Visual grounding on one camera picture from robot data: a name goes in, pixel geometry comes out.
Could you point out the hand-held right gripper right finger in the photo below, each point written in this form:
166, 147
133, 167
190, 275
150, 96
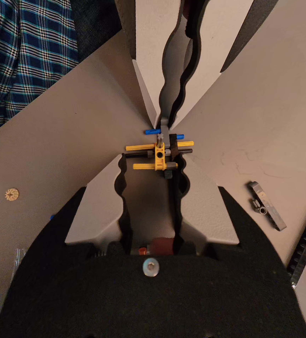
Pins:
208, 211

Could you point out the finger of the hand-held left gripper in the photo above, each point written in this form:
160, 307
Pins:
150, 39
216, 39

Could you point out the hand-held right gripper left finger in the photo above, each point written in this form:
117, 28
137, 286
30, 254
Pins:
94, 211

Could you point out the yellow and black lego assembly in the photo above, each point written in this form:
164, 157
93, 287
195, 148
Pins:
159, 155

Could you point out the small grey lego connector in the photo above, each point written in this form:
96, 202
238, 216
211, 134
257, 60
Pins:
262, 210

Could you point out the brown lego piece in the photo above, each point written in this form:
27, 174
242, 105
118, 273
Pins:
162, 247

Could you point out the orange lego pin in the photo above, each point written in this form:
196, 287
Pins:
142, 250

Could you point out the grey lego beam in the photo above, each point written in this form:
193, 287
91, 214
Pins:
274, 217

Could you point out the tan lego gear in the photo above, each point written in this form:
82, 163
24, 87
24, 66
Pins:
11, 194

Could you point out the black lego gear rack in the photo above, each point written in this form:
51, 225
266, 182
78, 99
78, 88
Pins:
304, 245

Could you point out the clear plastic bag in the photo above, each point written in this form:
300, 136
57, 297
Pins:
19, 261

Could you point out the blue plaid cloth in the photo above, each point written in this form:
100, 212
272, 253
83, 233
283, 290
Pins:
23, 52

